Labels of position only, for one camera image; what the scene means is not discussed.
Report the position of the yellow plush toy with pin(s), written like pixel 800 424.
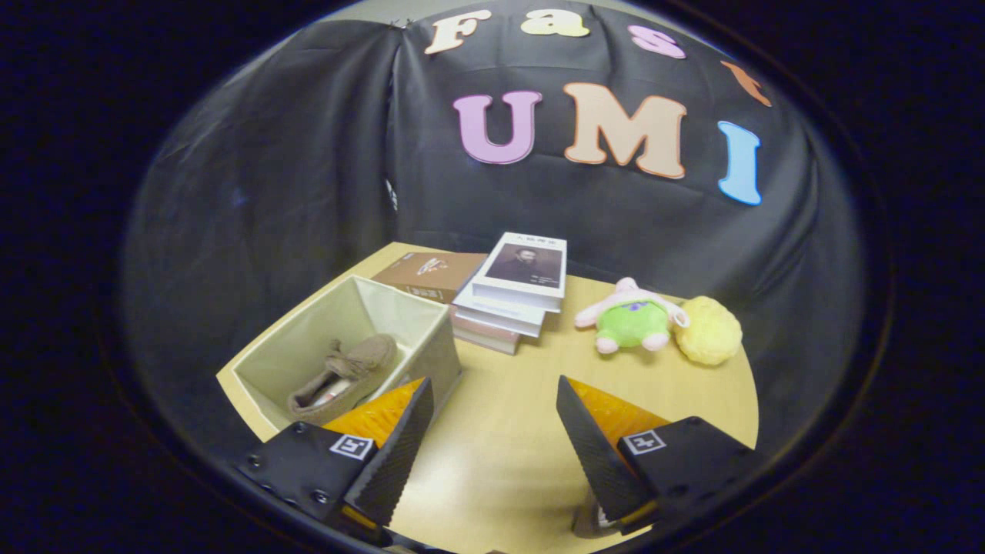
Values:
pixel 712 331

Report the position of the white portrait cover book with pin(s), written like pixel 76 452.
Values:
pixel 523 269

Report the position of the black backdrop cloth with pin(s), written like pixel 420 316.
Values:
pixel 308 154

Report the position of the plain white book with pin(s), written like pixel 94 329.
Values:
pixel 492 314

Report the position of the pinkish book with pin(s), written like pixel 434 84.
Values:
pixel 481 337

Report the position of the green plush toy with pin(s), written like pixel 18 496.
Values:
pixel 631 323

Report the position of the grey fabric storage box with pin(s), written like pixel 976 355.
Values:
pixel 338 323

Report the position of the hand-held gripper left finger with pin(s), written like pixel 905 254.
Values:
pixel 400 454

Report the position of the brown cover book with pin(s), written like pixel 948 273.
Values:
pixel 427 273

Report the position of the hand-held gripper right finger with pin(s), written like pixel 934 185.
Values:
pixel 589 454

